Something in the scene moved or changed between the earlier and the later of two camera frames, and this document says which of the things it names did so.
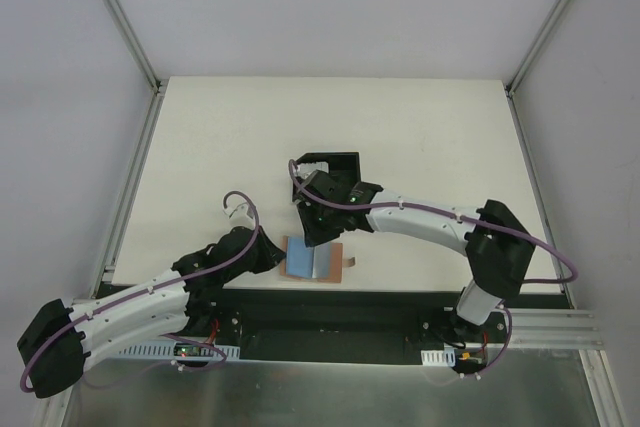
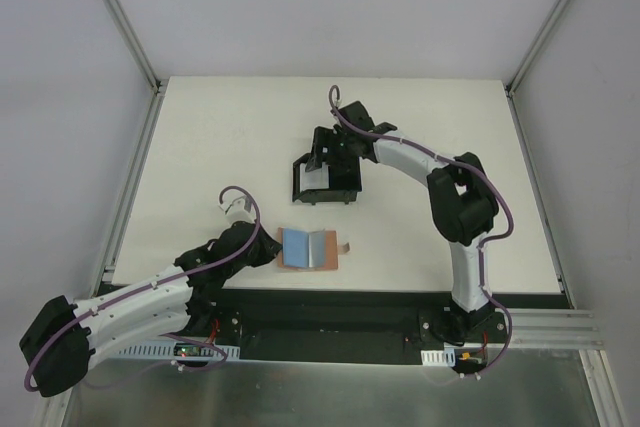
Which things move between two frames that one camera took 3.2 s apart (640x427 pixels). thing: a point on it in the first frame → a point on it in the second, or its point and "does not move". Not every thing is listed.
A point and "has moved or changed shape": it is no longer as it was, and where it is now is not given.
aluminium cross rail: [553, 329] does not move
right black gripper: [310, 222] → [326, 195]
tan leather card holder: [319, 263] has moved or changed shape
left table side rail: [107, 269] does not move
